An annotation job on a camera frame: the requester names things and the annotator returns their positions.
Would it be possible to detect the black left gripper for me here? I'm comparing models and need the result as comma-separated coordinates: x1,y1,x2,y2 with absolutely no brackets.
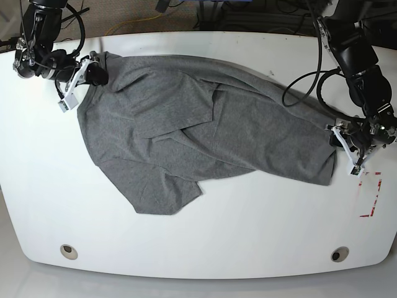
329,129,372,155

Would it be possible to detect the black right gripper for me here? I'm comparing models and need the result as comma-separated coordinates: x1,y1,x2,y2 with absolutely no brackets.
54,61,109,86

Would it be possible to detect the grey T-shirt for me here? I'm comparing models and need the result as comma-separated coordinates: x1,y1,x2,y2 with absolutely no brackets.
77,52,336,215

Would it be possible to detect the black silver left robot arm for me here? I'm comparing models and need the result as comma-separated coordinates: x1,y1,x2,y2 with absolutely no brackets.
316,1,396,156

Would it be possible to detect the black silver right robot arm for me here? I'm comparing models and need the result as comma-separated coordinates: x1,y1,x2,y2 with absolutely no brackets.
13,1,109,89

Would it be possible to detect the red tape rectangle marking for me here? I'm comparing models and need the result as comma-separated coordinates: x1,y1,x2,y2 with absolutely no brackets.
355,171,383,218

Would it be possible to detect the black tripod stand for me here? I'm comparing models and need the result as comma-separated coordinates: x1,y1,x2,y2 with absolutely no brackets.
0,37,19,53

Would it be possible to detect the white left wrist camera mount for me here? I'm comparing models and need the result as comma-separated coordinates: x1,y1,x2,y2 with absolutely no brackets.
325,119,380,177

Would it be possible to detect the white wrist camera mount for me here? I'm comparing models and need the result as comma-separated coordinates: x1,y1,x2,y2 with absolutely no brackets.
325,119,380,177
58,51,99,112

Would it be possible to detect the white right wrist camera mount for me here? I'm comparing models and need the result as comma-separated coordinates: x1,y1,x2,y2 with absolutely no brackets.
58,51,99,112

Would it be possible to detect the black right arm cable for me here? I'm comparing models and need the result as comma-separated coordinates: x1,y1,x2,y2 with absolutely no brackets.
18,0,86,68

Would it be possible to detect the yellow floor cable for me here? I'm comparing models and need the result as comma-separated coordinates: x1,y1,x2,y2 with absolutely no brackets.
107,12,162,37

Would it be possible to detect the right table cable grommet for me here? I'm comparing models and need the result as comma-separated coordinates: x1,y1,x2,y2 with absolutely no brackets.
331,246,349,263

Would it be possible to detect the table cable grommet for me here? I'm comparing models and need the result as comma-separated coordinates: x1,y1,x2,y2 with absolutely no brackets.
60,245,78,260
331,246,349,263

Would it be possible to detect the left table cable grommet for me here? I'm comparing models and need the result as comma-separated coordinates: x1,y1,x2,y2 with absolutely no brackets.
60,245,78,260

